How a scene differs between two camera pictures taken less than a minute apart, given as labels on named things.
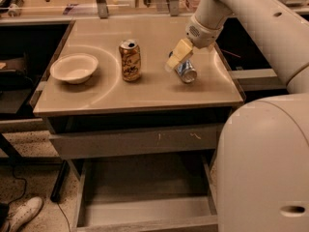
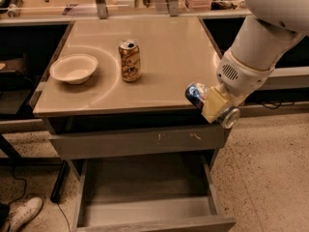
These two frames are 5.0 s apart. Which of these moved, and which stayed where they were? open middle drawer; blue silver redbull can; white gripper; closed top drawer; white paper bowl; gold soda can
Moved: blue silver redbull can; white gripper
Stayed: white paper bowl; closed top drawer; gold soda can; open middle drawer
